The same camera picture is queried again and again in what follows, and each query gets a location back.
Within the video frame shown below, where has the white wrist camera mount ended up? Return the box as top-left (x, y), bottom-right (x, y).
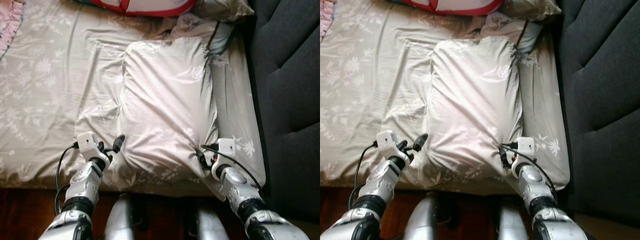
top-left (76, 131), bottom-right (111, 166)
top-left (515, 136), bottom-right (536, 166)
top-left (376, 130), bottom-right (411, 163)
top-left (216, 138), bottom-right (237, 168)

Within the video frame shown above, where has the silver right robot leg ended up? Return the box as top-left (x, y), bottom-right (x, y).
top-left (495, 197), bottom-right (526, 240)
top-left (187, 197), bottom-right (231, 240)

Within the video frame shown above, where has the small folded beige pillowcase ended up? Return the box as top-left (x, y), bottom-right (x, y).
top-left (480, 12), bottom-right (543, 53)
top-left (170, 14), bottom-right (236, 55)

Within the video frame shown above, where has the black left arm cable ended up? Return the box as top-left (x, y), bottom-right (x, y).
top-left (54, 142), bottom-right (81, 216)
top-left (352, 141), bottom-right (381, 211)

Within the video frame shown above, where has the red white blue striped bolster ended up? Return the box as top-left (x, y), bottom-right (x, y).
top-left (390, 0), bottom-right (506, 17)
top-left (75, 0), bottom-right (198, 18)

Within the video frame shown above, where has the pink cartoon bear blanket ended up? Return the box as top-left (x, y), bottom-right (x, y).
top-left (320, 0), bottom-right (335, 43)
top-left (0, 0), bottom-right (26, 61)

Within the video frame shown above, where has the silver left robot leg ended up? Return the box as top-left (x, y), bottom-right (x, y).
top-left (402, 192), bottom-right (443, 240)
top-left (104, 194), bottom-right (146, 240)

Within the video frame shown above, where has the silver robot leg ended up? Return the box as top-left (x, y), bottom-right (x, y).
top-left (187, 197), bottom-right (231, 240)
top-left (402, 192), bottom-right (443, 240)
top-left (104, 194), bottom-right (146, 240)
top-left (495, 197), bottom-right (526, 240)

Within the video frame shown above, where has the large grey floral pillow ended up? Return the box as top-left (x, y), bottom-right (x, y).
top-left (424, 36), bottom-right (523, 173)
top-left (117, 37), bottom-right (219, 173)

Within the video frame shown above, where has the bed with grey floral sheet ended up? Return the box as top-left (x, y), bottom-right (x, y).
top-left (320, 0), bottom-right (572, 196)
top-left (0, 0), bottom-right (266, 198)

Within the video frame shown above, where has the dark grey tufted upholstered panel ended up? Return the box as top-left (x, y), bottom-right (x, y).
top-left (552, 0), bottom-right (640, 228)
top-left (245, 0), bottom-right (321, 223)

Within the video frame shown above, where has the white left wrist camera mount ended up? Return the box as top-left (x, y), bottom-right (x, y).
top-left (76, 131), bottom-right (111, 166)
top-left (376, 130), bottom-right (411, 163)

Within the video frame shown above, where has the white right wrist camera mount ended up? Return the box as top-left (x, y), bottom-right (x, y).
top-left (515, 136), bottom-right (536, 166)
top-left (216, 138), bottom-right (237, 168)

